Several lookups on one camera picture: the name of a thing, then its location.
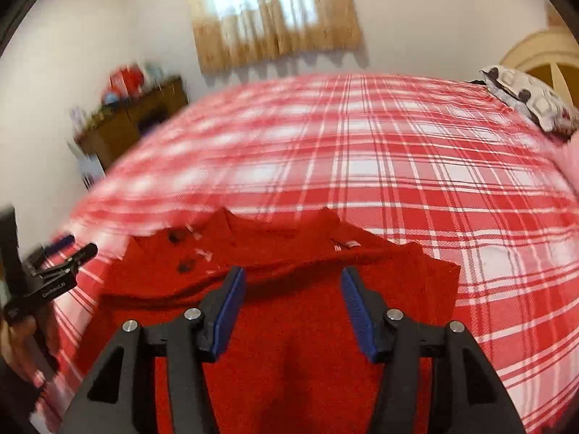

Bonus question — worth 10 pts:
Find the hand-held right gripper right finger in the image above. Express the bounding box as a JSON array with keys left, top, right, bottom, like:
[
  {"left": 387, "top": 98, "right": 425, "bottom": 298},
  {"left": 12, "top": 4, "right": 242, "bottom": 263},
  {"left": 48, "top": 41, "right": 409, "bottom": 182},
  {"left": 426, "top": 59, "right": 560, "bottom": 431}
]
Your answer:
[{"left": 340, "top": 266, "right": 528, "bottom": 434}]

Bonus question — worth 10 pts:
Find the person's left hand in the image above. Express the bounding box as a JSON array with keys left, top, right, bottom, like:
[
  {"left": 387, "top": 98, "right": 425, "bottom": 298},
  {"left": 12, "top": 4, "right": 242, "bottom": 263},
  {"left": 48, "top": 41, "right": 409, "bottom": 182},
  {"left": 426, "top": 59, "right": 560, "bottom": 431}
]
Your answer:
[{"left": 0, "top": 315, "right": 47, "bottom": 383}]

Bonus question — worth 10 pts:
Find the pink floral pillow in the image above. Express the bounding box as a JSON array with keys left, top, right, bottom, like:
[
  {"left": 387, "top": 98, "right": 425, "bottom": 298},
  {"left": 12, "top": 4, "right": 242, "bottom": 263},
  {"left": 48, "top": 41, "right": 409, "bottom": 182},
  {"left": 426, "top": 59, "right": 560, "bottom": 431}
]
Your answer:
[{"left": 554, "top": 129, "right": 579, "bottom": 182}]

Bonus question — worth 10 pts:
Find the beige curtain with valance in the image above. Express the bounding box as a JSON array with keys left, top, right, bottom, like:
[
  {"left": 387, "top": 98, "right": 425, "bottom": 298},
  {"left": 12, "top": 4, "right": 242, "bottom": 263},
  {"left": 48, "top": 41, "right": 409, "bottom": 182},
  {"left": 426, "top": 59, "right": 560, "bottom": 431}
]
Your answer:
[{"left": 181, "top": 0, "right": 365, "bottom": 75}]

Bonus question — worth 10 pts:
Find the white paper bag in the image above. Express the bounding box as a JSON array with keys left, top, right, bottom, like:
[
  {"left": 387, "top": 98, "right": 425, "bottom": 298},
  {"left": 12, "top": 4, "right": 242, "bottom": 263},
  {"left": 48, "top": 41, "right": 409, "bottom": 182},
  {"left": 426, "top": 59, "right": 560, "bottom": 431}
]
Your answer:
[{"left": 68, "top": 142, "right": 107, "bottom": 191}]

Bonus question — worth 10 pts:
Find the red knitted sweater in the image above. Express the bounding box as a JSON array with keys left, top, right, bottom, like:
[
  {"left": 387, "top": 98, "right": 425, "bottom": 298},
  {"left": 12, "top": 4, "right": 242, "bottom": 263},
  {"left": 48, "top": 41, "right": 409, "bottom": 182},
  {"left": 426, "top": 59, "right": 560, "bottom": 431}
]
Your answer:
[{"left": 75, "top": 208, "right": 462, "bottom": 434}]

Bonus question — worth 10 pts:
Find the grey patterned pillow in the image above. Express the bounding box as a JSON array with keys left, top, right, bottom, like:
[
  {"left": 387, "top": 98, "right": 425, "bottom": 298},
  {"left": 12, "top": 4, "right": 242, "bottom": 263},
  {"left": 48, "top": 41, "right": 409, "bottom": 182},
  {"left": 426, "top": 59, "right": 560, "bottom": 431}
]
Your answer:
[{"left": 479, "top": 65, "right": 579, "bottom": 134}]

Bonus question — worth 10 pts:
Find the cream and brown headboard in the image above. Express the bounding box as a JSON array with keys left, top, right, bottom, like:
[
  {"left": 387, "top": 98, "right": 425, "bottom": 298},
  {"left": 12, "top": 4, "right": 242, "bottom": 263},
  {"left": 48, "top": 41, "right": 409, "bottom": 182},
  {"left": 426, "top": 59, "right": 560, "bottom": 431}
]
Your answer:
[{"left": 500, "top": 27, "right": 579, "bottom": 95}]

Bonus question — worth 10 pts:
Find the brown wooden desk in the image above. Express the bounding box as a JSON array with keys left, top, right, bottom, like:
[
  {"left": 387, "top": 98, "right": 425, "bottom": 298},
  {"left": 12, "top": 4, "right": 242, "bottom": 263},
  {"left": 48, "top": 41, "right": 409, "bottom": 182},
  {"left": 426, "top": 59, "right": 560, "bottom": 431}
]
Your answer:
[{"left": 75, "top": 77, "right": 188, "bottom": 173}]

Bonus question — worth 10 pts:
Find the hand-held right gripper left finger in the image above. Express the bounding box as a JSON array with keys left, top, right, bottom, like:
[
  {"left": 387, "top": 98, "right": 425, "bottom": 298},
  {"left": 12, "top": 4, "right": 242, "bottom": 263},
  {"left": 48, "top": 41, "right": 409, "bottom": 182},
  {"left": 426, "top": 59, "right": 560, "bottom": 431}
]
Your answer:
[{"left": 61, "top": 266, "right": 247, "bottom": 434}]

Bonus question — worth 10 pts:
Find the red gift bag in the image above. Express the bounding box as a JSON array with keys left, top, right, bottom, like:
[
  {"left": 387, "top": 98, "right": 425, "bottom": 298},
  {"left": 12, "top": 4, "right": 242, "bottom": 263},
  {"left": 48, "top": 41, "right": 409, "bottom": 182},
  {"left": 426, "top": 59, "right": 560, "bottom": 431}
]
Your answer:
[{"left": 109, "top": 64, "right": 145, "bottom": 95}]

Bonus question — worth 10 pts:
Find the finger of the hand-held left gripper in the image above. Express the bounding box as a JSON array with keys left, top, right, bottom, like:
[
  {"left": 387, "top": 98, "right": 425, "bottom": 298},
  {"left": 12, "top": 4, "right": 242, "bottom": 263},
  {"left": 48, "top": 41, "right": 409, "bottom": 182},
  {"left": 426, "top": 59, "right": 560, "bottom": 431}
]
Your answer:
[
  {"left": 27, "top": 243, "right": 99, "bottom": 278},
  {"left": 45, "top": 234, "right": 75, "bottom": 256}
]

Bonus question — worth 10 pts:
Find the bed with red plaid sheet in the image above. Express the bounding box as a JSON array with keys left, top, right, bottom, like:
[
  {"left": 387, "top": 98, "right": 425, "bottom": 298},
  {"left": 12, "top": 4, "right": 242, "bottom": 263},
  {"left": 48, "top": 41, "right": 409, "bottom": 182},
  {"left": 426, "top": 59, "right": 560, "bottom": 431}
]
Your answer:
[{"left": 27, "top": 72, "right": 579, "bottom": 434}]

